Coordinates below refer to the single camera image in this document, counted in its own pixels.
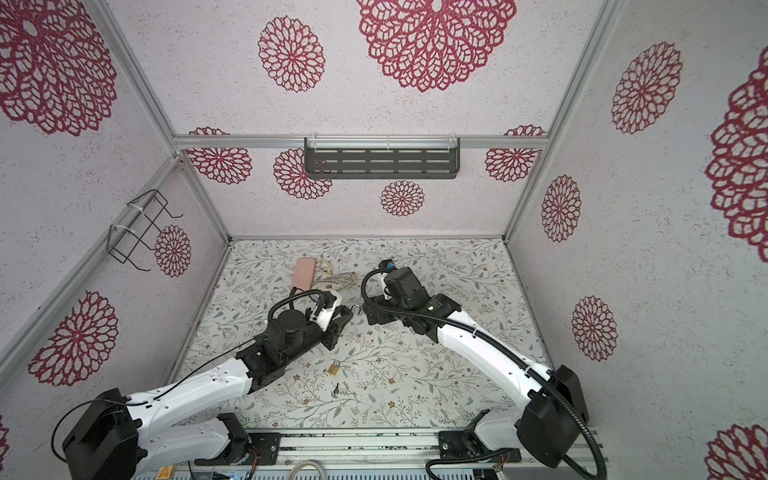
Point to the black wire wall rack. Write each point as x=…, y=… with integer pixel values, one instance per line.
x=124, y=239

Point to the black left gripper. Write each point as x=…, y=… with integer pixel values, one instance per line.
x=335, y=329

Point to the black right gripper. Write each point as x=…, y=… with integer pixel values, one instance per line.
x=371, y=312

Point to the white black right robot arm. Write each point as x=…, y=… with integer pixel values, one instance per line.
x=548, y=418

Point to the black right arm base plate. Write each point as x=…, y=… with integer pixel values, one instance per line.
x=460, y=445

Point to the grey slotted wall shelf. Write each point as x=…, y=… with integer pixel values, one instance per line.
x=386, y=159

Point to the pink rectangular case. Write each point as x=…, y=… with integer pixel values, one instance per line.
x=304, y=273

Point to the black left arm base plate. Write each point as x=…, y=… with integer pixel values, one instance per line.
x=253, y=448

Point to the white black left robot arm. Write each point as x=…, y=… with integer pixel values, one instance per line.
x=120, y=436

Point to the brass padlock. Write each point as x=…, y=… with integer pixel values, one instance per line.
x=334, y=368

